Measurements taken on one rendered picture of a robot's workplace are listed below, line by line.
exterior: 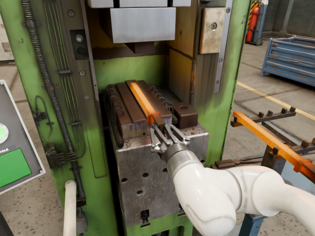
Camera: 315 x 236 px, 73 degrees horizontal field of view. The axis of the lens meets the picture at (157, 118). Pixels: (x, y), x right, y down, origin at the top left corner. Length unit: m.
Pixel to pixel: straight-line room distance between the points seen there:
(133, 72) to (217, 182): 0.87
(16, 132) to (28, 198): 1.42
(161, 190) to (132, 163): 0.22
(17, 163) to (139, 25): 0.51
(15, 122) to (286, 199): 0.67
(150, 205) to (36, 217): 1.08
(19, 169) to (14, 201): 1.44
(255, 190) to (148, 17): 0.55
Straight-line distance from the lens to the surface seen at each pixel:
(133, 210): 1.03
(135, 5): 0.70
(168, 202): 1.07
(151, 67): 1.26
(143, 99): 0.93
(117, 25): 0.69
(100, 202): 1.25
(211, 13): 0.93
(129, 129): 0.81
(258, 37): 8.03
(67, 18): 0.82
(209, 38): 0.94
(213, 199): 0.49
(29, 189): 2.15
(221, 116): 1.18
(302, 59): 4.44
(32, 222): 1.91
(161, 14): 0.72
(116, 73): 1.22
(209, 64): 1.00
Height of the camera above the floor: 1.39
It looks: 30 degrees down
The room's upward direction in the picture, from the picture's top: straight up
